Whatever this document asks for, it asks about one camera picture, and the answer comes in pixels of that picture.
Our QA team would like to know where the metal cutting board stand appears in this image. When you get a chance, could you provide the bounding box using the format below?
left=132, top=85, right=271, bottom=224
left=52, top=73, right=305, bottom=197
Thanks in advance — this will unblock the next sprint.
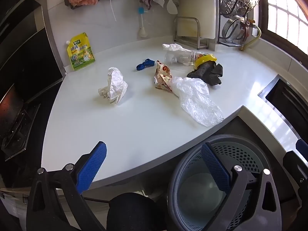
left=173, top=16, right=209, bottom=50

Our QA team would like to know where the white grid paper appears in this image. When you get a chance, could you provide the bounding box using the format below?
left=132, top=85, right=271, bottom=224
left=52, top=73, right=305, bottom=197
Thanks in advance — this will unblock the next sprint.
left=98, top=67, right=128, bottom=104

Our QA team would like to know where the white tissue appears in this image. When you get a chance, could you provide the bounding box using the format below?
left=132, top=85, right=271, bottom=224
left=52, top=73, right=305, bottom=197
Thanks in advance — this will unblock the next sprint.
left=162, top=43, right=191, bottom=53

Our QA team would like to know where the clear plastic bag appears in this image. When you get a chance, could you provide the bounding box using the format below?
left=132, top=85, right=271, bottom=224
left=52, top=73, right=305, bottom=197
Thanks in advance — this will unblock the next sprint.
left=169, top=77, right=224, bottom=127

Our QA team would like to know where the window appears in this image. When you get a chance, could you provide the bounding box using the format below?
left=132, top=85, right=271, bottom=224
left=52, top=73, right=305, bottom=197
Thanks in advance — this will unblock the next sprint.
left=263, top=0, right=307, bottom=55

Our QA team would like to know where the grey perforated trash bin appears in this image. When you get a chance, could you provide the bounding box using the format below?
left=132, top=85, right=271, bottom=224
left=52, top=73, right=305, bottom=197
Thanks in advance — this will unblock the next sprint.
left=168, top=135, right=282, bottom=230

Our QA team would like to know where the blue white bottle brush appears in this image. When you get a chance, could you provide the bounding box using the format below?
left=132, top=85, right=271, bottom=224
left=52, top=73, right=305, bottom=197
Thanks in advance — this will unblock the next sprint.
left=138, top=7, right=147, bottom=38

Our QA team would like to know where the steel pot lid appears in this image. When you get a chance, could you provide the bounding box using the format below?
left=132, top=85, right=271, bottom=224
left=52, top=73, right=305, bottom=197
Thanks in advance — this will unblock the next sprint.
left=222, top=15, right=249, bottom=43

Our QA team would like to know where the dark grey cloth rag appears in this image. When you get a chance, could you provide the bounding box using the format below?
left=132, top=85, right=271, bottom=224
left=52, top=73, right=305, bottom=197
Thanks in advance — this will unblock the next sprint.
left=187, top=60, right=223, bottom=86

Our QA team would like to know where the yellow plastic lid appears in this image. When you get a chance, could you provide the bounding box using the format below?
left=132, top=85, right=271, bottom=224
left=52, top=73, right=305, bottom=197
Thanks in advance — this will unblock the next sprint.
left=194, top=54, right=217, bottom=70

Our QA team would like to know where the yellow gas hose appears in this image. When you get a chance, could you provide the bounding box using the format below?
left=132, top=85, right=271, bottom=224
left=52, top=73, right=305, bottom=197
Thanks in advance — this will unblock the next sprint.
left=239, top=19, right=262, bottom=52

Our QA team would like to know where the yellow green refill pouch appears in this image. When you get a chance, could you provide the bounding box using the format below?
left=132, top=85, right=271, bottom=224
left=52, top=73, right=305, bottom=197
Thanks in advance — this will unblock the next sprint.
left=66, top=32, right=95, bottom=71

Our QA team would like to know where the white rice paddle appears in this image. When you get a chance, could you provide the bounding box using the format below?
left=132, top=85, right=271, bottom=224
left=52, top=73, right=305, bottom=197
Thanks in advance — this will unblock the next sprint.
left=167, top=0, right=178, bottom=15

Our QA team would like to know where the black stove hob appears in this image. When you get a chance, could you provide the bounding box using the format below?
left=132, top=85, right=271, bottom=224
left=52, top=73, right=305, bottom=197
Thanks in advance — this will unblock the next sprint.
left=1, top=0, right=66, bottom=161

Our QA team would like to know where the black wire pot rack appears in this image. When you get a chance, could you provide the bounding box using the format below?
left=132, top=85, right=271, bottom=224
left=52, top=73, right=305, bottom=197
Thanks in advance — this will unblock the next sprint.
left=218, top=0, right=249, bottom=46

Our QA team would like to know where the red white snack wrapper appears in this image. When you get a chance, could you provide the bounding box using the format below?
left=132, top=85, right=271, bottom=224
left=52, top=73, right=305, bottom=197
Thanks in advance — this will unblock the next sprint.
left=154, top=60, right=172, bottom=92

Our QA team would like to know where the black kitchen sink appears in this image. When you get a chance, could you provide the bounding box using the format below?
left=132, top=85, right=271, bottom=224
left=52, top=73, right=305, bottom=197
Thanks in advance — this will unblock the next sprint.
left=258, top=75, right=307, bottom=142

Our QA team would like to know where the white cutting board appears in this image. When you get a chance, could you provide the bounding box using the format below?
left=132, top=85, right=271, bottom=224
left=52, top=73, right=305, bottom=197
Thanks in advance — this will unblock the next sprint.
left=178, top=0, right=216, bottom=39

